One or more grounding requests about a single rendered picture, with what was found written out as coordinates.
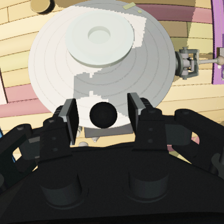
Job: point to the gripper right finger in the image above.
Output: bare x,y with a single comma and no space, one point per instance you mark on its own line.
150,134

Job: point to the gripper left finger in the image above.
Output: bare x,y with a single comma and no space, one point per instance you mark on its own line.
53,138

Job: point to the grey turntable base block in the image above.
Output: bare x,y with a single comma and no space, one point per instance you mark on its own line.
109,131

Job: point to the black round peg knob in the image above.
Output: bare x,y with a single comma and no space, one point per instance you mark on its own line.
103,115

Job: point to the white round turntable platter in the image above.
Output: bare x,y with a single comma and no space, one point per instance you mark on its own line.
150,70

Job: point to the grey clamp lever with ball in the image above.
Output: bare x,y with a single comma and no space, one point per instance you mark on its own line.
208,61

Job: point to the pale green mini cake board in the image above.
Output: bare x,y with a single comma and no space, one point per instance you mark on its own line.
79,47

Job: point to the tan round disc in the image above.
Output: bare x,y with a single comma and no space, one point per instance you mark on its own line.
39,5

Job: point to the small silver cylinder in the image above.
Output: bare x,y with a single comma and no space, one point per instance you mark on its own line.
83,144

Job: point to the small grey cone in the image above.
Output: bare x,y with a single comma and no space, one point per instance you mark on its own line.
95,139

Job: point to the purple upright panel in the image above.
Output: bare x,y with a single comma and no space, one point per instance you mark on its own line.
218,26

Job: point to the olive label strip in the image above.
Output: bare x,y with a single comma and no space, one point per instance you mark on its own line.
128,5

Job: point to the grey hinge clamp bracket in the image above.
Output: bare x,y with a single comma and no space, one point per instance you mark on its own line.
184,61

